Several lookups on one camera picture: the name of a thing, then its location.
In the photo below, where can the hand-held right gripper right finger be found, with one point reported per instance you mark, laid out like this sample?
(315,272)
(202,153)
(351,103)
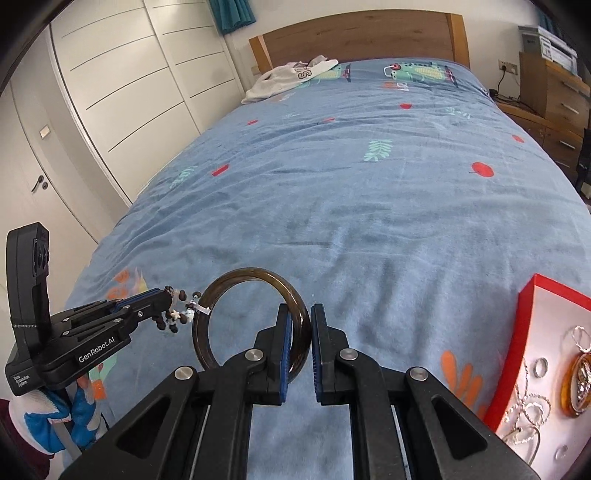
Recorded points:
(316,360)

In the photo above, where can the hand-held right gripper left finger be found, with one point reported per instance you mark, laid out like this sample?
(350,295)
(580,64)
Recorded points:
(287,355)

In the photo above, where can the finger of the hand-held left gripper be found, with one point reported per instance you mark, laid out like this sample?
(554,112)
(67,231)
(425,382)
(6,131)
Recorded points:
(138,297)
(164,300)

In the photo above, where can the dark brown bangle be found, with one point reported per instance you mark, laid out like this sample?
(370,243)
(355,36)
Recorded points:
(249,272)

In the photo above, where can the red jewelry box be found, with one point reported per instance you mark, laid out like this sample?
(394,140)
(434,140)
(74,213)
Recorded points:
(512,350)

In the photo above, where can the thin metal bangle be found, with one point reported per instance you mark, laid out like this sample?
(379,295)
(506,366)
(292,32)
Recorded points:
(538,441)

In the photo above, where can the amber translucent bangle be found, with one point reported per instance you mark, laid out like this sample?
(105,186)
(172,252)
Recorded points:
(567,392)

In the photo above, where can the person's left forearm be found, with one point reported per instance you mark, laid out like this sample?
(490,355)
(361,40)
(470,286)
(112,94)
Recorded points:
(18,457)

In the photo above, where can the person's left hand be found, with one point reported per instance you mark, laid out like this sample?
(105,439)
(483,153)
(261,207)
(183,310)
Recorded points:
(39,415)

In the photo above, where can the white door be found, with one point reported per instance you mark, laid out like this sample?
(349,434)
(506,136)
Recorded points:
(46,207)

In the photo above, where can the printed blue blanket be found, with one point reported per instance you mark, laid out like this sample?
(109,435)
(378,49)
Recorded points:
(369,207)

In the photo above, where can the white wardrobe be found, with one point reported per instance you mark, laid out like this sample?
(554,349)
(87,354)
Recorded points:
(138,92)

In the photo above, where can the white garment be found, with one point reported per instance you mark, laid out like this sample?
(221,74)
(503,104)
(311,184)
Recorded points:
(277,78)

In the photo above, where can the teal curtain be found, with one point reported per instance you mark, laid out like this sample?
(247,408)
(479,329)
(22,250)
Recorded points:
(231,14)

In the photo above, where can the wooden headboard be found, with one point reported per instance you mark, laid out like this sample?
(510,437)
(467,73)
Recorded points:
(360,41)

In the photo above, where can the black object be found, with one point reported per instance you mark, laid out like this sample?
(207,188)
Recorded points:
(584,170)

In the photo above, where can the white printer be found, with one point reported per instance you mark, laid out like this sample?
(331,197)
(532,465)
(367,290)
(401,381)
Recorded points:
(549,46)

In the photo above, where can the light switch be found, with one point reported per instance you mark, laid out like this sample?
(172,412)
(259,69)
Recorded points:
(44,131)

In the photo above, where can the wall socket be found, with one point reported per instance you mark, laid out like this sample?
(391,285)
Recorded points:
(508,66)

